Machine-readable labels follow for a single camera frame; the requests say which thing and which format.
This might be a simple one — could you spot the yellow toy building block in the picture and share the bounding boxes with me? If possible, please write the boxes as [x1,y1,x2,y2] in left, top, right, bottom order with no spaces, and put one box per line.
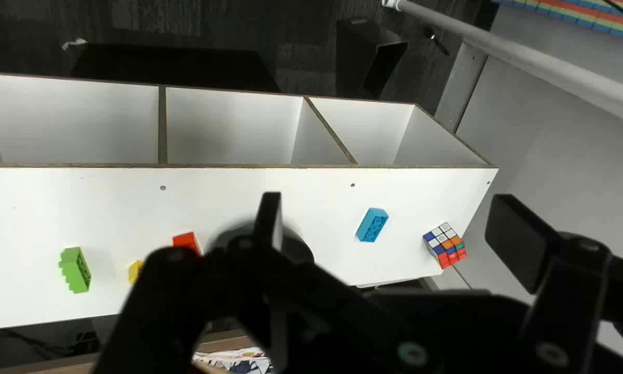
[125,257,145,285]

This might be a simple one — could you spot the Rubik's cube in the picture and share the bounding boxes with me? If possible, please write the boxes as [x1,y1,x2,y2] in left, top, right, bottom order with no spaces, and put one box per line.
[421,221,469,269]

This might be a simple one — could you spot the magazine papers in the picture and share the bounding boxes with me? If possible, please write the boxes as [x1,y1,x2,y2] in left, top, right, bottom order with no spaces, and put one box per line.
[191,346,275,374]

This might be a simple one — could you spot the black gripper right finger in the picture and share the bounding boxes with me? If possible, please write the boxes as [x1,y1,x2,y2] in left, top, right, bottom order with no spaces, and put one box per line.
[483,193,623,374]

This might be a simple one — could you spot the green toy building block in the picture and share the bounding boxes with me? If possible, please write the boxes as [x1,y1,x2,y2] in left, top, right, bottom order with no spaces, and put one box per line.
[55,246,93,295]

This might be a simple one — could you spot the blue toy building block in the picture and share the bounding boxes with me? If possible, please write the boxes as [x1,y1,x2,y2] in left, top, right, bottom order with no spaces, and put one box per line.
[353,206,390,246]

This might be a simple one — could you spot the white metal pole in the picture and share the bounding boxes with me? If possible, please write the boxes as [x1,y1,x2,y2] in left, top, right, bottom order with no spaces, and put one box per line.
[379,0,623,131]

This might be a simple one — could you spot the white shelf unit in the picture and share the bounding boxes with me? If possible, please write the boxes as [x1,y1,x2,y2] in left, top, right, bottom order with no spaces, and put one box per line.
[0,71,500,333]

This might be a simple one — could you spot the colourful striped wall panel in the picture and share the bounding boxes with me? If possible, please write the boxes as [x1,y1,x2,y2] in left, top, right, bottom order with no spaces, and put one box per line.
[497,0,623,48]

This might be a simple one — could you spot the red toy building block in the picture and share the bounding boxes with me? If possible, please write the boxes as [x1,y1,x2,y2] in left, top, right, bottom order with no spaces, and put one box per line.
[169,230,203,257]

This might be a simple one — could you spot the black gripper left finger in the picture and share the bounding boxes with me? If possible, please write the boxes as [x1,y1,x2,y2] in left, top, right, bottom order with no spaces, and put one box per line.
[92,193,369,374]

